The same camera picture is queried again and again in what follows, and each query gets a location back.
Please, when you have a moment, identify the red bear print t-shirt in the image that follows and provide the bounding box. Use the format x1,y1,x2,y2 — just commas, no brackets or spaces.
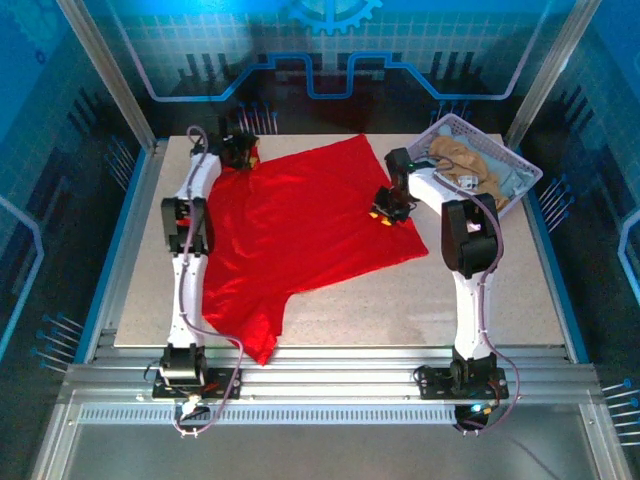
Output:
201,133,430,367

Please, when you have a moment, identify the tan t-shirt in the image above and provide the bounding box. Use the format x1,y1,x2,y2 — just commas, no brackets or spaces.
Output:
425,135,511,211

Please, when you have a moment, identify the lilac plastic basket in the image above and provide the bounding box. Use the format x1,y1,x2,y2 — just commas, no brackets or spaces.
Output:
407,112,544,221

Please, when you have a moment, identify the light blue t-shirt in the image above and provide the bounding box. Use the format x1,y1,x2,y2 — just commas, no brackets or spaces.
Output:
438,123,531,201

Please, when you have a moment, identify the black controller with green light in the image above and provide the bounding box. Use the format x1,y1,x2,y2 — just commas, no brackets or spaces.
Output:
453,402,494,432

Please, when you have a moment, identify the left aluminium frame post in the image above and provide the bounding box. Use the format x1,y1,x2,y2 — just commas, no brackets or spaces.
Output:
55,0,160,154

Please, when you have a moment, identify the aluminium frame post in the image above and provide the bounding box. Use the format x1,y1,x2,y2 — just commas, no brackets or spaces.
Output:
55,0,160,154
503,0,601,147

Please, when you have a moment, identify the aluminium frame rail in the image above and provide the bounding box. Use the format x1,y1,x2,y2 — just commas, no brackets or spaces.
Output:
59,347,601,401

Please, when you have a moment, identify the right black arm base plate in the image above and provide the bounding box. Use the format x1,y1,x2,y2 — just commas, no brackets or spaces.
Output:
413,363,510,401

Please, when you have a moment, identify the right aluminium frame post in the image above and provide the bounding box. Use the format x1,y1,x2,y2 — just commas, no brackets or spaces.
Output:
503,0,601,147

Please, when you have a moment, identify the slotted grey cable duct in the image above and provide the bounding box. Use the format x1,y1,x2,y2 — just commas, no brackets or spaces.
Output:
78,405,594,426

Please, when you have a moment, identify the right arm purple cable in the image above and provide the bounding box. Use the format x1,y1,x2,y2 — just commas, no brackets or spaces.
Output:
424,157,521,437

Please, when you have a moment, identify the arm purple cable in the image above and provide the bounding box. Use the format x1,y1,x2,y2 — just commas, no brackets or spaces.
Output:
172,125,246,439
424,157,521,437

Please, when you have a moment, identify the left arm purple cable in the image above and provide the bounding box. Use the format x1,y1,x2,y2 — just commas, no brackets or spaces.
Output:
172,125,246,439

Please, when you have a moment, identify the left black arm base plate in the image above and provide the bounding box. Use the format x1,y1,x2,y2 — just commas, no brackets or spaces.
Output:
151,366,244,401

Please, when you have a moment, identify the white cable connector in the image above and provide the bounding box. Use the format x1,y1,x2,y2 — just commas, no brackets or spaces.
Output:
179,394,211,421

